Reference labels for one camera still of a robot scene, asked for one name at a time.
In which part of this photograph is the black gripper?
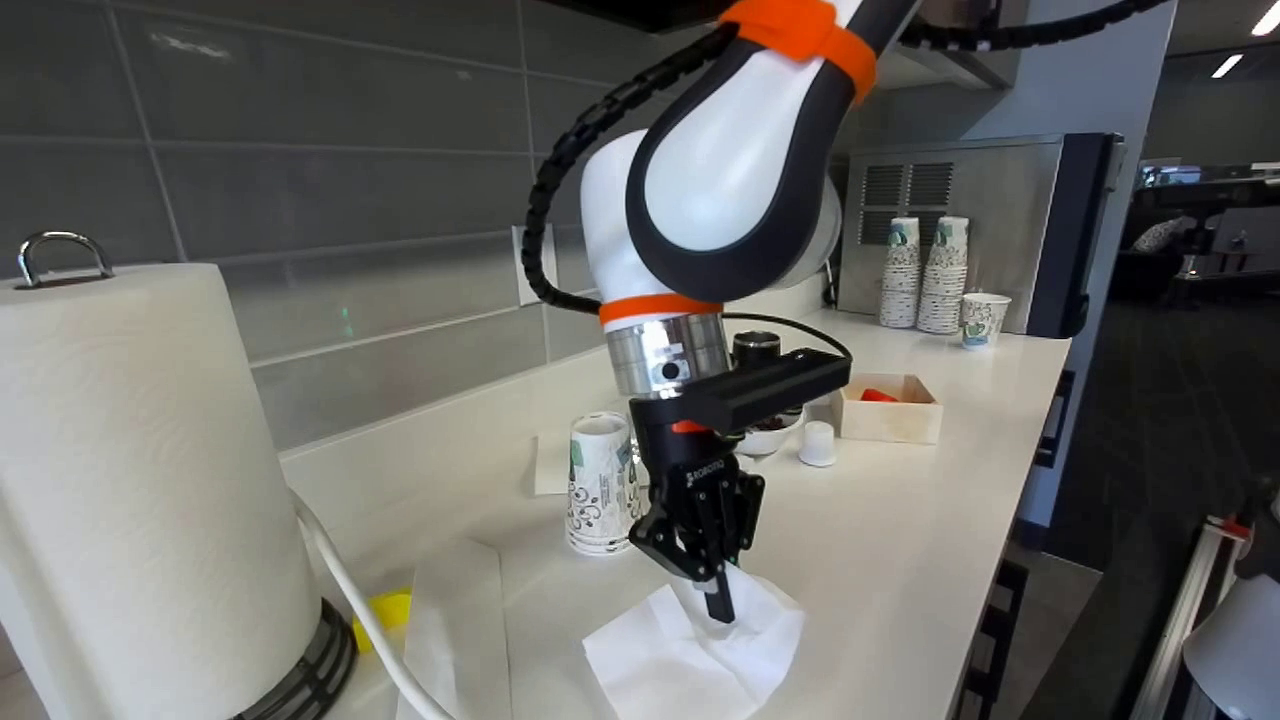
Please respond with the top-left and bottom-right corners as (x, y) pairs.
(626, 390), (767, 627)

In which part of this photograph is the white napkin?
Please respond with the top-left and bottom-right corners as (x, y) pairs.
(581, 566), (809, 720)

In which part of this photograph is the upside-down patterned paper cup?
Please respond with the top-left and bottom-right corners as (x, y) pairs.
(565, 412), (649, 561)

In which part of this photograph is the small white pod cup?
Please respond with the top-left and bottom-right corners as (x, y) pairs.
(796, 415), (839, 471)

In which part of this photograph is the wooden box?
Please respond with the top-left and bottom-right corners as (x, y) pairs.
(835, 371), (944, 447)

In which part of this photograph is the stack of paper cups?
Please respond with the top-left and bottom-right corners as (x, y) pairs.
(874, 212), (923, 330)
(915, 212), (970, 338)

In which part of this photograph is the yellow sponge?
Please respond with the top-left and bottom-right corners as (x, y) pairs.
(352, 587), (417, 654)

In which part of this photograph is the single patterned paper cup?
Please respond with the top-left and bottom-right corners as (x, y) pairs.
(954, 289), (1014, 351)

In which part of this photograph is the dark vertical panel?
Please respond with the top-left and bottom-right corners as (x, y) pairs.
(1018, 126), (1125, 338)

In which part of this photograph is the tripod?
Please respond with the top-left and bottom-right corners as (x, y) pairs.
(1132, 477), (1280, 720)

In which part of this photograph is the white lamp shade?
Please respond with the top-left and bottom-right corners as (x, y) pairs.
(1174, 573), (1280, 720)

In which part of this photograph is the white paper towel roll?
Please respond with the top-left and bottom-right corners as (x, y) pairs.
(0, 260), (322, 720)

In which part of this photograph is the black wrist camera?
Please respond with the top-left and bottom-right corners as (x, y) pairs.
(673, 349), (854, 440)

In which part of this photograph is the thin black camera cable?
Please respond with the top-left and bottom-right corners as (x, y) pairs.
(719, 307), (854, 371)

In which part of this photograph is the black wire towel holder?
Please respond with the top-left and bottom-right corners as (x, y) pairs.
(8, 228), (360, 720)

